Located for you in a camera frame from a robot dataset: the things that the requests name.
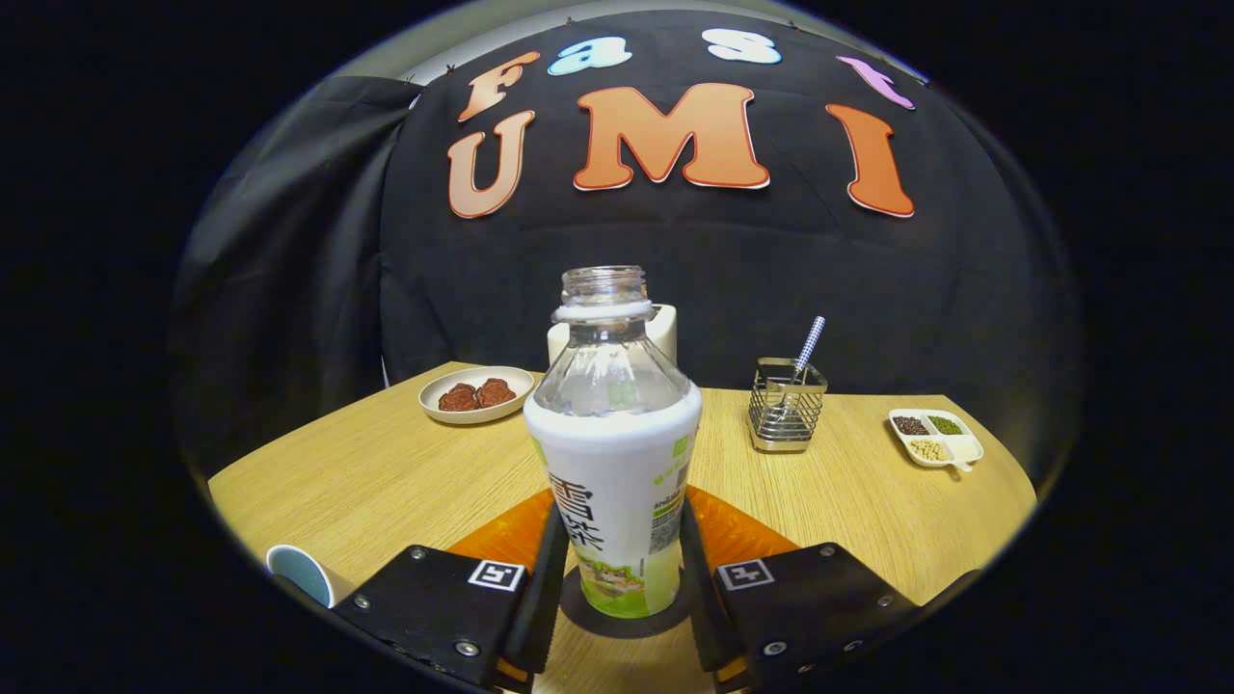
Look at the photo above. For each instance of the dark red snack piece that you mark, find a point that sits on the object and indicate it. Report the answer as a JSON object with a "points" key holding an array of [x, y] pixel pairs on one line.
{"points": [[496, 392], [458, 397]]}

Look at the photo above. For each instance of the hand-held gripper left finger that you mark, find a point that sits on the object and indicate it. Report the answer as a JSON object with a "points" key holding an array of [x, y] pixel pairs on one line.
{"points": [[548, 598]]}

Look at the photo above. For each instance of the clear bottle with white label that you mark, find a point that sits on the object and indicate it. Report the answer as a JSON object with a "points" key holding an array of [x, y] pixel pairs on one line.
{"points": [[617, 472]]}

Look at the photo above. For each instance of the pile of dark beans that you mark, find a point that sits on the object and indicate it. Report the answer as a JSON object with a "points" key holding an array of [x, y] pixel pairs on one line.
{"points": [[910, 425]]}

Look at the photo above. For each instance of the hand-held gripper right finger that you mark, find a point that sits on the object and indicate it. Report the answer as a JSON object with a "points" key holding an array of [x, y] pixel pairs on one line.
{"points": [[699, 617]]}

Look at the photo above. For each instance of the white cup with blue inside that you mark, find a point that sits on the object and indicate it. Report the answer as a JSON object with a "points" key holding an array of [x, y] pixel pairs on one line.
{"points": [[301, 573]]}

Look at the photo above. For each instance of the pile of green beans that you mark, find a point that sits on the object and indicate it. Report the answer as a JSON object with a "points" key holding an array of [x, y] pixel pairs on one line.
{"points": [[946, 424]]}

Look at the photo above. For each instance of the cream white appliance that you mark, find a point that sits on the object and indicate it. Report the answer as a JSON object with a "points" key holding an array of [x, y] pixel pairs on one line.
{"points": [[663, 333]]}

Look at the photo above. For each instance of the dark round coaster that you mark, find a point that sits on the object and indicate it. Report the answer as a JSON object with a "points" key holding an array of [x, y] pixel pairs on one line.
{"points": [[627, 627]]}

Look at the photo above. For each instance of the white divided dish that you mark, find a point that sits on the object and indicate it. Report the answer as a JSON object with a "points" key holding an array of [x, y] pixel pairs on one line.
{"points": [[964, 451]]}

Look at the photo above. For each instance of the wooden table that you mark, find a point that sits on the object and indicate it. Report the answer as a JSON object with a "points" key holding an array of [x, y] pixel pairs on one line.
{"points": [[848, 511]]}

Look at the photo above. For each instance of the striped straw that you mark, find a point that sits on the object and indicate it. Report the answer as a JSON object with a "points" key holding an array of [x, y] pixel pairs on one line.
{"points": [[812, 337]]}

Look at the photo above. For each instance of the pile of yellow beans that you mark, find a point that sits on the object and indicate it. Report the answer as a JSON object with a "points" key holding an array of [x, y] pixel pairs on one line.
{"points": [[929, 449]]}

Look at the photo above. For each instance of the small white plate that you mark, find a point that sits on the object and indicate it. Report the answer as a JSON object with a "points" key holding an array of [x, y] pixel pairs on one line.
{"points": [[439, 414]]}

